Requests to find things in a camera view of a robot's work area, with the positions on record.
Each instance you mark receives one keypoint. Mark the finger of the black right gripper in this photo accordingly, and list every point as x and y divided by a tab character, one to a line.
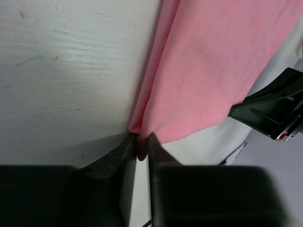
276	110

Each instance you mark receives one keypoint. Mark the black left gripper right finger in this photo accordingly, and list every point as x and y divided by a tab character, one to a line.
158	157

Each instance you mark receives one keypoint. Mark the pink t-shirt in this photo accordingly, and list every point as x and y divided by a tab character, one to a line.
205	57

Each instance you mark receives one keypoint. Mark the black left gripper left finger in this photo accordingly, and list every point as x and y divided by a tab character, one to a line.
108	185

